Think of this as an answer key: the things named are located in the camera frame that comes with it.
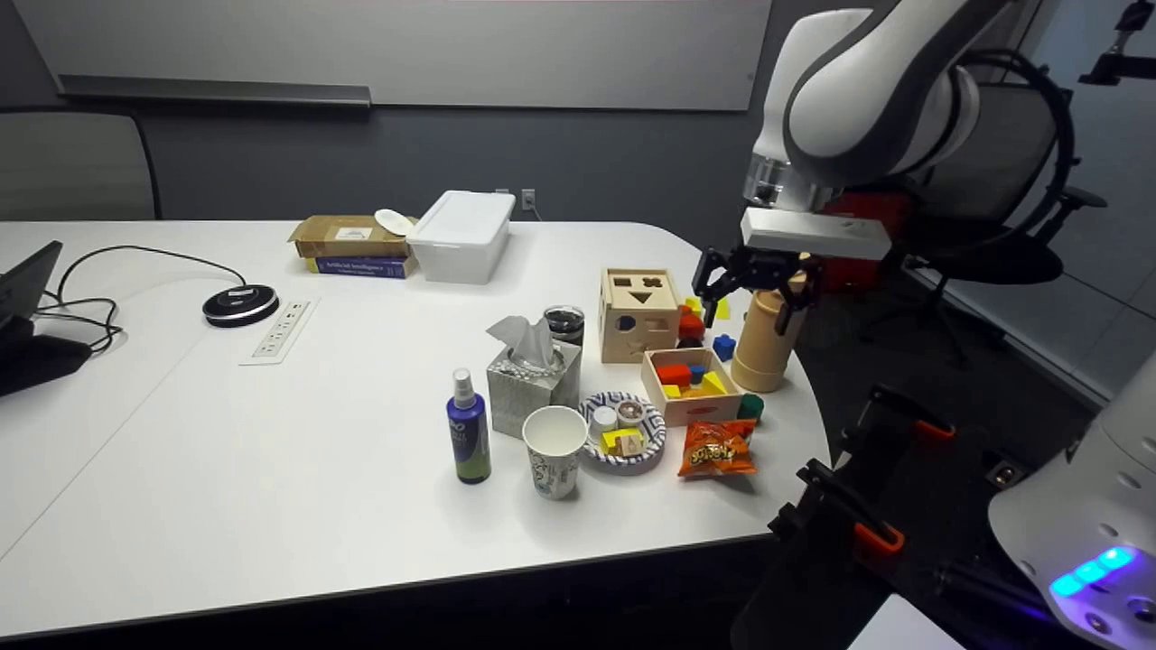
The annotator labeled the white plastic bin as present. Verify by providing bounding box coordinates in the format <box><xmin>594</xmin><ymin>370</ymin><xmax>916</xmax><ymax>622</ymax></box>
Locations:
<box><xmin>414</xmin><ymin>189</ymin><xmax>520</xmax><ymax>285</ymax></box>

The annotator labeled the yellow toy food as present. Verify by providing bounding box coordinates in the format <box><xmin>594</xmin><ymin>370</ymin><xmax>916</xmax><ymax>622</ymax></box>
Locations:
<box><xmin>603</xmin><ymin>425</ymin><xmax>652</xmax><ymax>461</ymax></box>

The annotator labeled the flat cardboard box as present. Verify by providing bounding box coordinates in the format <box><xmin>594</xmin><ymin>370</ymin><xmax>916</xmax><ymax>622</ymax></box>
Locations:
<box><xmin>286</xmin><ymin>214</ymin><xmax>415</xmax><ymax>262</ymax></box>

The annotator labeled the red block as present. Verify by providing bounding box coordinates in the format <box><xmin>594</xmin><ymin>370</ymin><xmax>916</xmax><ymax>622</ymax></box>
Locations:
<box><xmin>677</xmin><ymin>298</ymin><xmax>707</xmax><ymax>351</ymax></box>

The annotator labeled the blue book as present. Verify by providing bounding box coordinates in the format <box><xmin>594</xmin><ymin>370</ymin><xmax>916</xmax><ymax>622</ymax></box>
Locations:
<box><xmin>315</xmin><ymin>253</ymin><xmax>414</xmax><ymax>283</ymax></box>

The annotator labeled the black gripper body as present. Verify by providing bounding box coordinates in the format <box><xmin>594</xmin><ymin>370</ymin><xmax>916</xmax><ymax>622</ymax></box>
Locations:
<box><xmin>715</xmin><ymin>245</ymin><xmax>813</xmax><ymax>292</ymax></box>

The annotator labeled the black mesh office chair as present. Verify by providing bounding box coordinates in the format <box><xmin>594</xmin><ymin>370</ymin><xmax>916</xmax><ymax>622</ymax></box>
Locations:
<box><xmin>908</xmin><ymin>45</ymin><xmax>1108</xmax><ymax>292</ymax></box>

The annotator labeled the wooden block tray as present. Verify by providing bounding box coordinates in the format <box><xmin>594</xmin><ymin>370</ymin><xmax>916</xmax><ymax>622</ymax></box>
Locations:
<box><xmin>641</xmin><ymin>344</ymin><xmax>740</xmax><ymax>425</ymax></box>

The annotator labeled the red box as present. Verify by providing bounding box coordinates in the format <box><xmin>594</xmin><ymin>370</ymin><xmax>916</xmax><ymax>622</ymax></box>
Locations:
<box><xmin>805</xmin><ymin>189</ymin><xmax>916</xmax><ymax>297</ymax></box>

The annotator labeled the small white bowl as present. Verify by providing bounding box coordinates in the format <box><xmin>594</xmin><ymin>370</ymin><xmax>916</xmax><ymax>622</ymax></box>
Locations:
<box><xmin>371</xmin><ymin>204</ymin><xmax>420</xmax><ymax>243</ymax></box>

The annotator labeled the whiteboard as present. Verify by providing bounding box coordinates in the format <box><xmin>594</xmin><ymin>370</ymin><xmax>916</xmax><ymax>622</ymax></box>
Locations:
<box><xmin>10</xmin><ymin>0</ymin><xmax>774</xmax><ymax>114</ymax></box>

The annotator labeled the orange snack packet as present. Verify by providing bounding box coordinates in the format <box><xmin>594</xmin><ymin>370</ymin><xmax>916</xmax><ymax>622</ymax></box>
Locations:
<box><xmin>677</xmin><ymin>411</ymin><xmax>763</xmax><ymax>487</ymax></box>

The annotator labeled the blue spray bottle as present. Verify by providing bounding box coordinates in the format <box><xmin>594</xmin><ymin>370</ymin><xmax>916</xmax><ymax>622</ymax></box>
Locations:
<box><xmin>444</xmin><ymin>369</ymin><xmax>494</xmax><ymax>487</ymax></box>

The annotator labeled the patterned plate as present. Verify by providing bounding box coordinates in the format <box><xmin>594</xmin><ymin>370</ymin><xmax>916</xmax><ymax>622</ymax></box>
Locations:
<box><xmin>579</xmin><ymin>390</ymin><xmax>670</xmax><ymax>473</ymax></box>

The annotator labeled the beige chair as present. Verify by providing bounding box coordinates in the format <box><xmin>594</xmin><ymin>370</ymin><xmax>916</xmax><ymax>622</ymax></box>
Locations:
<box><xmin>0</xmin><ymin>108</ymin><xmax>162</xmax><ymax>224</ymax></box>

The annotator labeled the black orange clamp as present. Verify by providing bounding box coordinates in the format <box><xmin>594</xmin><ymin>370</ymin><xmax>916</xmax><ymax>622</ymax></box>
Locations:
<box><xmin>769</xmin><ymin>457</ymin><xmax>916</xmax><ymax>568</ymax></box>
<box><xmin>842</xmin><ymin>383</ymin><xmax>960</xmax><ymax>457</ymax></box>

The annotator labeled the white power strip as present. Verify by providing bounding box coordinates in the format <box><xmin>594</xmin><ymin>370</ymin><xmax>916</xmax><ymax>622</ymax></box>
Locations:
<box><xmin>234</xmin><ymin>297</ymin><xmax>318</xmax><ymax>370</ymax></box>

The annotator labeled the black laptop cable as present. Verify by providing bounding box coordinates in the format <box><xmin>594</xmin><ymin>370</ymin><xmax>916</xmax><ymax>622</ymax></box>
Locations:
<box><xmin>33</xmin><ymin>243</ymin><xmax>255</xmax><ymax>354</ymax></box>

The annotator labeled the tan wooden bottle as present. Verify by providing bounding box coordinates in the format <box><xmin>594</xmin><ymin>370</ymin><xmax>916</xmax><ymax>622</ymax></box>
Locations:
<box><xmin>729</xmin><ymin>285</ymin><xmax>805</xmax><ymax>398</ymax></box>

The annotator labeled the patterned paper cup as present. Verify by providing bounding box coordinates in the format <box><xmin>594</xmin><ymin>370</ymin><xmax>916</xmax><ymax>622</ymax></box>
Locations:
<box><xmin>520</xmin><ymin>403</ymin><xmax>594</xmax><ymax>500</ymax></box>

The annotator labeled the black round puck device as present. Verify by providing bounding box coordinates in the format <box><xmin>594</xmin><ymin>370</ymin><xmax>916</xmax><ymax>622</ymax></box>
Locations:
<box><xmin>198</xmin><ymin>283</ymin><xmax>281</xmax><ymax>328</ymax></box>

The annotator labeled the wooden shape sorter box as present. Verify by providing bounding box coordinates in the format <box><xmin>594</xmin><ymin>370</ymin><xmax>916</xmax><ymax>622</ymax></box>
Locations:
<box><xmin>599</xmin><ymin>262</ymin><xmax>683</xmax><ymax>369</ymax></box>

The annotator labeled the grey tissue box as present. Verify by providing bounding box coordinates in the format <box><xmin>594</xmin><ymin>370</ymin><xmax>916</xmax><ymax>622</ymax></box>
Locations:
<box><xmin>486</xmin><ymin>314</ymin><xmax>586</xmax><ymax>439</ymax></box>

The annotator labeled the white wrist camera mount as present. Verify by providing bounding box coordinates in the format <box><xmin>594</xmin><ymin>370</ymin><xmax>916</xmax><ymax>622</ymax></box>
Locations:
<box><xmin>736</xmin><ymin>204</ymin><xmax>896</xmax><ymax>262</ymax></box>

